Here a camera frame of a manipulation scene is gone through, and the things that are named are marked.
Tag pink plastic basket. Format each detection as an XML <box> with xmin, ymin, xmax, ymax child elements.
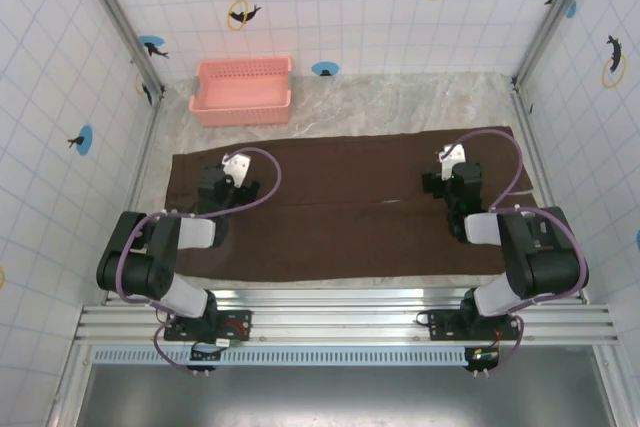
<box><xmin>188</xmin><ymin>56</ymin><xmax>294</xmax><ymax>129</ymax></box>

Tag blue oval dolphin sticker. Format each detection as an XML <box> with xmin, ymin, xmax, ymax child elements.
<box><xmin>138</xmin><ymin>35</ymin><xmax>171</xmax><ymax>60</ymax></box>

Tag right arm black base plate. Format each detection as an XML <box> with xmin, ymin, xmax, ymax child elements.
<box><xmin>417</xmin><ymin>307</ymin><xmax>522</xmax><ymax>344</ymax></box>

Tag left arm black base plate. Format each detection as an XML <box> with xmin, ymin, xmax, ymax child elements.
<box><xmin>162</xmin><ymin>307</ymin><xmax>254</xmax><ymax>344</ymax></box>

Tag upright dolphin yellow ring sticker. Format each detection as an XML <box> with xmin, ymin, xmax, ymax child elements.
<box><xmin>600</xmin><ymin>34</ymin><xmax>629</xmax><ymax>90</ymax></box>

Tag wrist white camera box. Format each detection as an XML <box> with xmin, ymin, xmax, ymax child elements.
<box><xmin>221</xmin><ymin>150</ymin><xmax>252</xmax><ymax>189</ymax></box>
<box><xmin>435</xmin><ymin>143</ymin><xmax>468</xmax><ymax>178</ymax></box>

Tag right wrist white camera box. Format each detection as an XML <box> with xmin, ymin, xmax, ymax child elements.
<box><xmin>435</xmin><ymin>143</ymin><xmax>468</xmax><ymax>178</ymax></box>

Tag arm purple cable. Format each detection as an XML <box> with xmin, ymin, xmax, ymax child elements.
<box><xmin>451</xmin><ymin>129</ymin><xmax>590</xmax><ymax>374</ymax></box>
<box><xmin>113</xmin><ymin>146</ymin><xmax>283</xmax><ymax>374</ymax></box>

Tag blue circle dolphin sticker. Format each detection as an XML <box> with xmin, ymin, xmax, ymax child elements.
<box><xmin>67</xmin><ymin>124</ymin><xmax>95</xmax><ymax>156</ymax></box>

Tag small black connector board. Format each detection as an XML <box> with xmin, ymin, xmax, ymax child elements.
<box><xmin>463</xmin><ymin>345</ymin><xmax>501</xmax><ymax>374</ymax></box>
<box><xmin>188</xmin><ymin>340</ymin><xmax>236</xmax><ymax>374</ymax></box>

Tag small dolphin yellow ring sticker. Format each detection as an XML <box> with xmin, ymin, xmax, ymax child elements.
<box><xmin>227</xmin><ymin>0</ymin><xmax>263</xmax><ymax>32</ymax></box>

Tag aluminium mounting rail frame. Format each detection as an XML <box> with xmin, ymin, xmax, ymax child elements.
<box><xmin>72</xmin><ymin>286</ymin><xmax>621</xmax><ymax>348</ymax></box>

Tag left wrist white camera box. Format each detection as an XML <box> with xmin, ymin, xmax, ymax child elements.
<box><xmin>221</xmin><ymin>150</ymin><xmax>252</xmax><ymax>189</ymax></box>

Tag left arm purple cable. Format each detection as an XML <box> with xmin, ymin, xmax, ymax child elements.
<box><xmin>113</xmin><ymin>146</ymin><xmax>283</xmax><ymax>374</ymax></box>

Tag aluminium frame post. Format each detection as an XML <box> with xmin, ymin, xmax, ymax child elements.
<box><xmin>73</xmin><ymin>0</ymin><xmax>167</xmax><ymax>98</ymax></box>
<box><xmin>512</xmin><ymin>0</ymin><xmax>604</xmax><ymax>88</ymax></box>

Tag slotted grey cable duct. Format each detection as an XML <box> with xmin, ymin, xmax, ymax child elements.
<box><xmin>92</xmin><ymin>346</ymin><xmax>501</xmax><ymax>367</ymax></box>

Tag aluminium side rail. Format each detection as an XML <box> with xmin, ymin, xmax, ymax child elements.
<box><xmin>102</xmin><ymin>91</ymin><xmax>169</xmax><ymax>304</ymax></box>
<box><xmin>509</xmin><ymin>80</ymin><xmax>589</xmax><ymax>304</ymax></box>

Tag grey metal panel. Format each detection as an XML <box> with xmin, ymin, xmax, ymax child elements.
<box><xmin>74</xmin><ymin>364</ymin><xmax>616</xmax><ymax>427</ymax></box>

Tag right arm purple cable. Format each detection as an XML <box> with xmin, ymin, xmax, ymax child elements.
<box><xmin>451</xmin><ymin>129</ymin><xmax>590</xmax><ymax>374</ymax></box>

